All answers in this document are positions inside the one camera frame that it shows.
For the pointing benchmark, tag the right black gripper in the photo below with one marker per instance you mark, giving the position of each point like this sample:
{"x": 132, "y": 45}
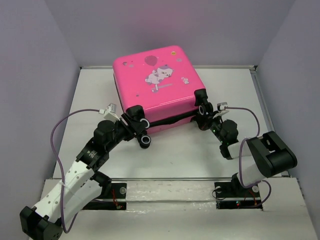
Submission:
{"x": 204, "y": 120}

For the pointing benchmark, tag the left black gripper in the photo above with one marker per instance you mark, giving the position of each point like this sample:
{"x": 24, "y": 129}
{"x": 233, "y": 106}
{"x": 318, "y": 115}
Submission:
{"x": 133, "y": 129}

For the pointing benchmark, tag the pink hard-shell suitcase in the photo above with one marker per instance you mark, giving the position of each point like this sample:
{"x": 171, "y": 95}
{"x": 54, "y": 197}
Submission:
{"x": 160, "y": 86}

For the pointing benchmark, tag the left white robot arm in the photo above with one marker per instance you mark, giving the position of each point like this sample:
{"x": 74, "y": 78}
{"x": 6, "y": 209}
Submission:
{"x": 55, "y": 213}

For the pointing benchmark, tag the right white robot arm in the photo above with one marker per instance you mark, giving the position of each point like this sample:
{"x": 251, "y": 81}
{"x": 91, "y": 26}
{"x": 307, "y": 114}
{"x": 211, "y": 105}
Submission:
{"x": 259, "y": 157}

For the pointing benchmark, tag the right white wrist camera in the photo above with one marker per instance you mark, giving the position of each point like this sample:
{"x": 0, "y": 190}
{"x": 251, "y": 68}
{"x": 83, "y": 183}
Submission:
{"x": 222, "y": 109}

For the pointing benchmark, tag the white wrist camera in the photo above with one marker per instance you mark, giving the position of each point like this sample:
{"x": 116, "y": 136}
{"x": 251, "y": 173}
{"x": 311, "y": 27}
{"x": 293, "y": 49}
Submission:
{"x": 222, "y": 109}
{"x": 109, "y": 113}

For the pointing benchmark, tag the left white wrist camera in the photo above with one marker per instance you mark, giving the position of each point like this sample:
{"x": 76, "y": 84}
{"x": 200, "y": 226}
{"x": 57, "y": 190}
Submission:
{"x": 109, "y": 113}

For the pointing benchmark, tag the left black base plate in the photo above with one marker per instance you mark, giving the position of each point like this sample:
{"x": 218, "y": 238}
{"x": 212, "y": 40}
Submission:
{"x": 113, "y": 199}

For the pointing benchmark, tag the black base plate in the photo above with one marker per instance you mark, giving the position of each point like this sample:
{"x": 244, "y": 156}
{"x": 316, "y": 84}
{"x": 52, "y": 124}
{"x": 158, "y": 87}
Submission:
{"x": 229, "y": 197}
{"x": 113, "y": 199}

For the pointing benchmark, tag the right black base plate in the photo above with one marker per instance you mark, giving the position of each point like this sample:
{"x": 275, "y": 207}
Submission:
{"x": 229, "y": 197}

